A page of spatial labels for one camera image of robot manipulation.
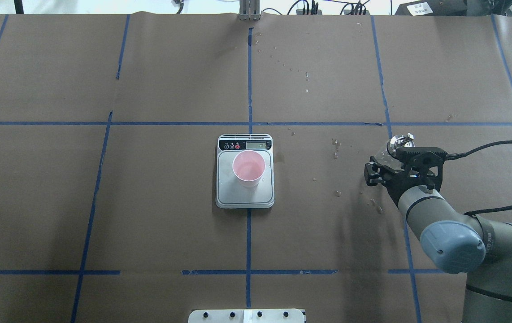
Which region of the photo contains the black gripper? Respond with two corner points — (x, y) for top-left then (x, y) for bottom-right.
(363, 156), (443, 205)

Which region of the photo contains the clear glass sauce bottle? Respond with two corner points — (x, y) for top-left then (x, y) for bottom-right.
(375, 133), (415, 164)

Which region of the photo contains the pink paper cup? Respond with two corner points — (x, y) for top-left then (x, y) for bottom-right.
(232, 150), (266, 188)

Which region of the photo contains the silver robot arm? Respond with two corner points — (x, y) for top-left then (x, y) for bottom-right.
(364, 153), (512, 323)

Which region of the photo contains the silver digital kitchen scale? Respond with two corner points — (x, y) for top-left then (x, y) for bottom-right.
(215, 133), (275, 209)

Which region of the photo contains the black power box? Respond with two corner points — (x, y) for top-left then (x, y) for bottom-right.
(393, 0), (467, 16)

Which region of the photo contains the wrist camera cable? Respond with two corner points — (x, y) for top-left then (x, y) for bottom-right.
(444, 140), (512, 217)

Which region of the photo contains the white camera mast base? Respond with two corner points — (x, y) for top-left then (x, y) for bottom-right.
(188, 308), (307, 323)

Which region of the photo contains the aluminium frame post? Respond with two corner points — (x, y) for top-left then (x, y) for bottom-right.
(238, 0), (261, 21)

